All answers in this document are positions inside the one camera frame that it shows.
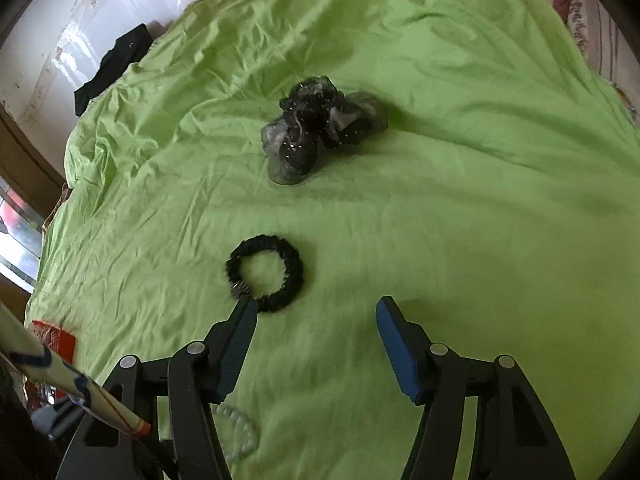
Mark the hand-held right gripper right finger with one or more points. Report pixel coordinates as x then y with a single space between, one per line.
400 350

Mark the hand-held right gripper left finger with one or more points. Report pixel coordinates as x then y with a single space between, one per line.
240 340

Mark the white tray with red border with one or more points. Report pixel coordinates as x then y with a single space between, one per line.
55 340

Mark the green bed sheet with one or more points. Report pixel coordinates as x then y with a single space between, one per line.
450 210

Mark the white stick with orange band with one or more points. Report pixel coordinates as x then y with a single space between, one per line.
65 375

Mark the black sheer scrunchie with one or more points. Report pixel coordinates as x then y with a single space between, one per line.
300 140

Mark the glass window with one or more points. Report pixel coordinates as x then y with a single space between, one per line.
17 240

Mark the black cloth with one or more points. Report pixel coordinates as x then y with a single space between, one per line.
112 67

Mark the floral patterned bedding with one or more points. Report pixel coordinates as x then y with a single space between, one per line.
580 15

